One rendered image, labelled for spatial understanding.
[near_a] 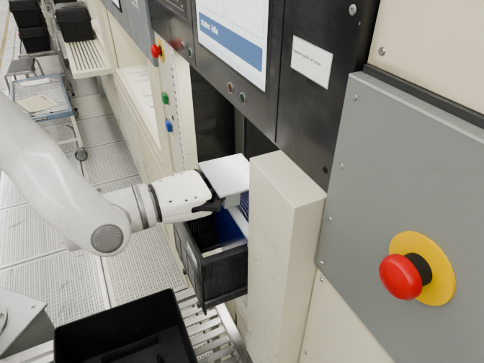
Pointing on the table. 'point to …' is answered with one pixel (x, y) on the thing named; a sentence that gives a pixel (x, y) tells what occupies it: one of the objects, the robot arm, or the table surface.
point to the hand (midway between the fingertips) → (229, 182)
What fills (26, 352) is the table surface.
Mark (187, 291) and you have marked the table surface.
